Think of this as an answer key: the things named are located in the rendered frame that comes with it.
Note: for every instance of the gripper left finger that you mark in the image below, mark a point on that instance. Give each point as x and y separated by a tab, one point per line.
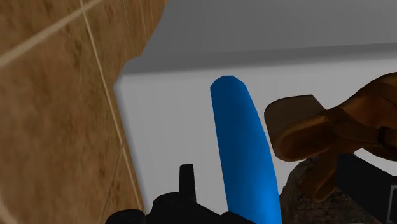
187	181

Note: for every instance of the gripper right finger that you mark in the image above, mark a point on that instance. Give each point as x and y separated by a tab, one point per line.
363	180

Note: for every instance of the white furniture piece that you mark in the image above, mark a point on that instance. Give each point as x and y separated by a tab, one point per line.
173	124

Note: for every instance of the dark brown rough lump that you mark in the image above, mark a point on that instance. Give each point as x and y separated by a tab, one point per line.
310	208

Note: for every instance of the blue cylinder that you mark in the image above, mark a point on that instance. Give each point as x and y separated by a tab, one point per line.
243	145

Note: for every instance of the brown wooden figure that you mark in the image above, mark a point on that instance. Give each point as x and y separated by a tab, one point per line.
310	130

